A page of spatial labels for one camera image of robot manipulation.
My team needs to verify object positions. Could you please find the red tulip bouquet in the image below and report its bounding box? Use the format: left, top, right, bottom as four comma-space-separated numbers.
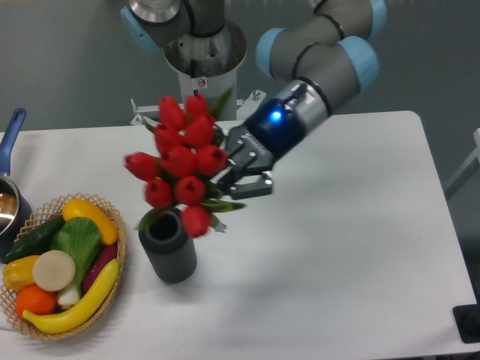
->
124, 90, 245, 239

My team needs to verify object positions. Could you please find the white furniture leg right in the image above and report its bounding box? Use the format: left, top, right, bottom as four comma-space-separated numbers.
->
443, 128, 479, 201

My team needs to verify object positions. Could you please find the blue handled saucepan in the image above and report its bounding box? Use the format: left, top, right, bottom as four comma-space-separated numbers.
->
1, 108, 32, 256

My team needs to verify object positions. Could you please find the orange fruit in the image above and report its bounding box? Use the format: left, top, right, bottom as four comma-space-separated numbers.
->
15, 285, 57, 320

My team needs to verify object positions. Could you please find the purple sweet potato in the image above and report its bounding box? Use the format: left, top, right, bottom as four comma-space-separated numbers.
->
82, 244, 118, 294

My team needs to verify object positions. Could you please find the black device at table edge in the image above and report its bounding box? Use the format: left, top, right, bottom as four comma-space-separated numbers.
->
452, 304, 479, 344

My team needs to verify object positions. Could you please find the yellow squash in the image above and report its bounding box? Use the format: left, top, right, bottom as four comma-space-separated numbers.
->
62, 198, 119, 245

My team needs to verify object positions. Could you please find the green cucumber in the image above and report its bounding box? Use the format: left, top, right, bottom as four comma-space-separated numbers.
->
1, 216, 65, 264

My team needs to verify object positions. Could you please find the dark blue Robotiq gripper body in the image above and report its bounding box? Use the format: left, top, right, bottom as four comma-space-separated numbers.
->
225, 97, 305, 179

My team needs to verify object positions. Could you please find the yellow bell pepper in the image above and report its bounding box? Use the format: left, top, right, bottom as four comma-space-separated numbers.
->
2, 255, 40, 293

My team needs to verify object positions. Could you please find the woven wicker basket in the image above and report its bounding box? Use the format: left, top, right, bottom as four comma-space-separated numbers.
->
1, 193, 127, 341

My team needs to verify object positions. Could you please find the yellow banana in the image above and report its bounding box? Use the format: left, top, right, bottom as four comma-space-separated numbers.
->
22, 259, 120, 335

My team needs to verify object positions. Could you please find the beige round disc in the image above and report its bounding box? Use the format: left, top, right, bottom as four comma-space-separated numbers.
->
32, 250, 76, 292

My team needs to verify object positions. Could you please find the green bok choy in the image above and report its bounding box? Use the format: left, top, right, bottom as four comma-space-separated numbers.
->
49, 217, 101, 310

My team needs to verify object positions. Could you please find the dark grey ribbed vase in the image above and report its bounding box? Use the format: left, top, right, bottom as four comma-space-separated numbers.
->
138, 209, 197, 284

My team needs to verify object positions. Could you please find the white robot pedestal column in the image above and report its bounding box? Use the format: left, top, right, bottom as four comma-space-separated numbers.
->
163, 20, 247, 121

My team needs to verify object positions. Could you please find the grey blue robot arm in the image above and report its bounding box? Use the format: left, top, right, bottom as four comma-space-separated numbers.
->
121, 1, 387, 200

